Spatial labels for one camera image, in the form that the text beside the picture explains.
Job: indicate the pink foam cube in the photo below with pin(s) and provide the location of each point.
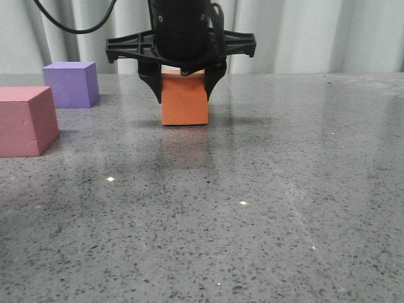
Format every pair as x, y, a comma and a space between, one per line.
28, 120

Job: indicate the purple foam cube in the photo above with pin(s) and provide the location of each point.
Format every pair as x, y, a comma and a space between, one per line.
74, 84

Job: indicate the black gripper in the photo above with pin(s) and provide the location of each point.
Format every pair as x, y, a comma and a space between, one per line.
188, 35

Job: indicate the orange foam cube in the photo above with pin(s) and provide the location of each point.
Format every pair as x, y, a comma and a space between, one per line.
184, 99

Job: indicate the grey-green curtain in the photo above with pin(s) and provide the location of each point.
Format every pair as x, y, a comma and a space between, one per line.
291, 37

